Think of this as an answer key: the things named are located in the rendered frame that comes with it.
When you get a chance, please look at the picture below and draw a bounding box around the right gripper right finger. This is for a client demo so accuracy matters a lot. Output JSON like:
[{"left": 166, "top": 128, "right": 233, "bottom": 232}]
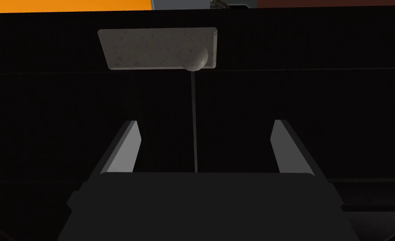
[{"left": 270, "top": 119, "right": 318, "bottom": 177}]

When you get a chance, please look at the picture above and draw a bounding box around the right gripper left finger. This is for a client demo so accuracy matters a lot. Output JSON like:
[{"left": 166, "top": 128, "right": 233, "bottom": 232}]
[{"left": 98, "top": 120, "right": 142, "bottom": 175}]

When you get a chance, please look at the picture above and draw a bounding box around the grey stone drawer front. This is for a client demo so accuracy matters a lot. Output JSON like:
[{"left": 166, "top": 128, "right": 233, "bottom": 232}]
[{"left": 97, "top": 27, "right": 218, "bottom": 71}]

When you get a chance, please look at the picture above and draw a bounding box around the grey round knob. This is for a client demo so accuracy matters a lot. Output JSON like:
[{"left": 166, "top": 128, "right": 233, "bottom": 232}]
[{"left": 180, "top": 46, "right": 208, "bottom": 72}]

